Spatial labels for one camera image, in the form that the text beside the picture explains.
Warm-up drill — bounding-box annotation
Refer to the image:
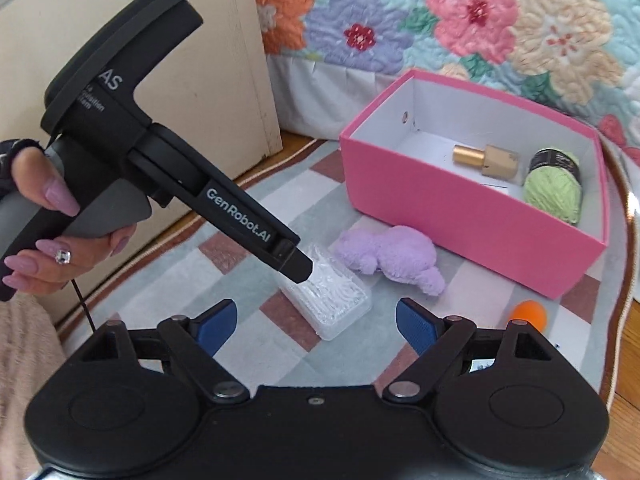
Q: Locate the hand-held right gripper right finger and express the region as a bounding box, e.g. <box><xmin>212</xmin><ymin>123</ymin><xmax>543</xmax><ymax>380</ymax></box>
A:
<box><xmin>382</xmin><ymin>297</ymin><xmax>553</xmax><ymax>402</ymax></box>

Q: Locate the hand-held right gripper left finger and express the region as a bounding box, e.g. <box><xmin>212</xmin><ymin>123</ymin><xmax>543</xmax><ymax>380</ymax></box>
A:
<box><xmin>82</xmin><ymin>299</ymin><xmax>251</xmax><ymax>403</ymax></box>

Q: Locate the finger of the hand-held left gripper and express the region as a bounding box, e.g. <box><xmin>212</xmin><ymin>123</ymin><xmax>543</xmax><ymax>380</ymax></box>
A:
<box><xmin>272</xmin><ymin>237</ymin><xmax>314</xmax><ymax>284</ymax></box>

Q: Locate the clear cotton swab box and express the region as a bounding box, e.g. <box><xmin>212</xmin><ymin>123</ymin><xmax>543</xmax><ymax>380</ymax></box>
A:
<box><xmin>276</xmin><ymin>242</ymin><xmax>374</xmax><ymax>342</ymax></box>

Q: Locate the purple plush toy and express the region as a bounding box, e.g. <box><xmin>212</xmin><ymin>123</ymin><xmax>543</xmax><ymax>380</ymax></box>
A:
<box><xmin>333</xmin><ymin>225</ymin><xmax>447</xmax><ymax>297</ymax></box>

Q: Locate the pink cardboard box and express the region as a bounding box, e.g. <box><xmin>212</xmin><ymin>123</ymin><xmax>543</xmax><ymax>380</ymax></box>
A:
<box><xmin>339</xmin><ymin>69</ymin><xmax>609</xmax><ymax>302</ymax></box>

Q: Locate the orange makeup sponge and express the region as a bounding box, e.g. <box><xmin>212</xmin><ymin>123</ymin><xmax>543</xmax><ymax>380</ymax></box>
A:
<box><xmin>507</xmin><ymin>300</ymin><xmax>549</xmax><ymax>334</ymax></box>

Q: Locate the gold cap foundation bottle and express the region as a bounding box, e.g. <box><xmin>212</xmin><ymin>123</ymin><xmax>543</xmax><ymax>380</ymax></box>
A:
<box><xmin>452</xmin><ymin>143</ymin><xmax>522</xmax><ymax>179</ymax></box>

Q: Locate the green yarn ball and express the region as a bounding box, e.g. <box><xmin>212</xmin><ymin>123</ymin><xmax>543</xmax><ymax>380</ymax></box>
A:
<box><xmin>522</xmin><ymin>148</ymin><xmax>584</xmax><ymax>226</ymax></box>

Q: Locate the person's left hand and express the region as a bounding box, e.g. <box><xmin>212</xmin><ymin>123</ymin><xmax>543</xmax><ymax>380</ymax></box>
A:
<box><xmin>0</xmin><ymin>148</ymin><xmax>138</xmax><ymax>297</ymax></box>

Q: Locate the striped checkered rug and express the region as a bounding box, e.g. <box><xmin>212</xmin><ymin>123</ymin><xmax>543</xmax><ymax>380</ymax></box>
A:
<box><xmin>50</xmin><ymin>137</ymin><xmax>640</xmax><ymax>411</ymax></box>

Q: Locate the beige cabinet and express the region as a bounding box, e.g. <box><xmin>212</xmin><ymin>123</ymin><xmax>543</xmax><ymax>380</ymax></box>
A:
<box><xmin>0</xmin><ymin>0</ymin><xmax>284</xmax><ymax>323</ymax></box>

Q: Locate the floral quilt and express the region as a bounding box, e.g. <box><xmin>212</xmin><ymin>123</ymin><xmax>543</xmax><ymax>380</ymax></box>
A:
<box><xmin>249</xmin><ymin>0</ymin><xmax>640</xmax><ymax>163</ymax></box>

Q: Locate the black cable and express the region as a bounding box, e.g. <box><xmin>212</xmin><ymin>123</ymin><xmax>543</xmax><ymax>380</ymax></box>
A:
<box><xmin>72</xmin><ymin>279</ymin><xmax>98</xmax><ymax>335</ymax></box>

